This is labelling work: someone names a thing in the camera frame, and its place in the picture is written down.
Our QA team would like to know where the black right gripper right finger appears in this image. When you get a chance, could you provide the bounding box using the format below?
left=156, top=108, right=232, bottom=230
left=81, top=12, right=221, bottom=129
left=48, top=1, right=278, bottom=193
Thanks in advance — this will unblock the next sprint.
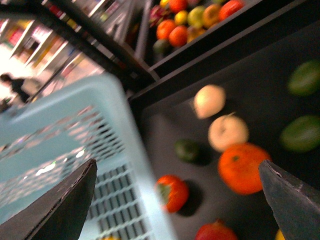
left=258, top=160, right=320, bottom=240

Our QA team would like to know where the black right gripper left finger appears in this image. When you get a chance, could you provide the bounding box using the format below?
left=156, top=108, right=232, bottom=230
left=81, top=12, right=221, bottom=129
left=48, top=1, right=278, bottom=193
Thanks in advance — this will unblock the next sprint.
left=0, top=158, right=97, bottom=240

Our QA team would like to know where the light blue shopping basket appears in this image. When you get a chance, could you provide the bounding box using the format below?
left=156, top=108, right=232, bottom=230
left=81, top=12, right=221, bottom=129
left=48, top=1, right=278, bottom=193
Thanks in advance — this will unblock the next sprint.
left=0, top=74, right=177, bottom=240

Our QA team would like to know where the yellow lemon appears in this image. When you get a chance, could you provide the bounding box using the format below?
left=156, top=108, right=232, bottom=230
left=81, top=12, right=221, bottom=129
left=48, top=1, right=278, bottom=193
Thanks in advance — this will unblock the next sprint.
left=100, top=235, right=121, bottom=240
left=274, top=229, right=285, bottom=240

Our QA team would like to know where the pile of fruit far shelf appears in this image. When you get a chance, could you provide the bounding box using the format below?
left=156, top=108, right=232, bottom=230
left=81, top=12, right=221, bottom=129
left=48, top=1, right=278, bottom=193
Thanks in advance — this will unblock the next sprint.
left=148, top=0, right=246, bottom=56

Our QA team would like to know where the orange with green stem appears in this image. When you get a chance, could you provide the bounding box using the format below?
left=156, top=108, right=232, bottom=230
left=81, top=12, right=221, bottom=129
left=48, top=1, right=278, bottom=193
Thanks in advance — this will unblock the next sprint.
left=217, top=142, right=272, bottom=195

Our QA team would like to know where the green lime front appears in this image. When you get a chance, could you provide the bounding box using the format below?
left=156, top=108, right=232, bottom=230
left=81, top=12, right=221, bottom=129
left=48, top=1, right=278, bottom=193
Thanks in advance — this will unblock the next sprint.
left=279, top=115, right=320, bottom=153

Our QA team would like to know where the green lime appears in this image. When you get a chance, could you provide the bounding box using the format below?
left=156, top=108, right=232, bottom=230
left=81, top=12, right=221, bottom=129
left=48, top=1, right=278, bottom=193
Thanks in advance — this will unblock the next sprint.
left=287, top=59, right=320, bottom=97
left=279, top=115, right=320, bottom=153

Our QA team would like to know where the red apple under finger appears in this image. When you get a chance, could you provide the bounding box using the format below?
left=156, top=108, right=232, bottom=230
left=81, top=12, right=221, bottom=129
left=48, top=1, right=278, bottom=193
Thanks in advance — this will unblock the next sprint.
left=194, top=220, right=238, bottom=240

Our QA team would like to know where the white round pear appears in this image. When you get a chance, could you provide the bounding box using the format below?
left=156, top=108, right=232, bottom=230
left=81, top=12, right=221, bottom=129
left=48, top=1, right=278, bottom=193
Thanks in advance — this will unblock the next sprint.
left=208, top=113, right=250, bottom=153

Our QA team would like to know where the orange persimmon green calyx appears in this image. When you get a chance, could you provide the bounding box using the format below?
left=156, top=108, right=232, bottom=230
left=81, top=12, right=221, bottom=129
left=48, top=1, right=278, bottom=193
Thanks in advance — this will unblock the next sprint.
left=155, top=174, right=190, bottom=213

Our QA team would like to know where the dark green avocado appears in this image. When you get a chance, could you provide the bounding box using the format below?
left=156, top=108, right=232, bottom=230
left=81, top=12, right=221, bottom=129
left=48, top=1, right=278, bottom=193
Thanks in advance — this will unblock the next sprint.
left=174, top=139, right=200, bottom=163

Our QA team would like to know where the green lime back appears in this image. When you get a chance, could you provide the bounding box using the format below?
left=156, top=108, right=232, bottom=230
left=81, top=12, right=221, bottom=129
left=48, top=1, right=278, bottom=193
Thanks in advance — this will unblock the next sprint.
left=287, top=59, right=320, bottom=97

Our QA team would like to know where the white pear lying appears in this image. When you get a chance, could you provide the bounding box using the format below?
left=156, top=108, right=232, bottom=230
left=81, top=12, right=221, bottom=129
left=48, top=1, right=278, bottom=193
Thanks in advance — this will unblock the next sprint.
left=193, top=84, right=226, bottom=119

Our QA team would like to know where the black shelf post left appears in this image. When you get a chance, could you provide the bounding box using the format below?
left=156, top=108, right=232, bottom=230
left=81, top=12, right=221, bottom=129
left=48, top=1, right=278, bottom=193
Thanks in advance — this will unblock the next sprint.
left=0, top=0, right=159, bottom=89

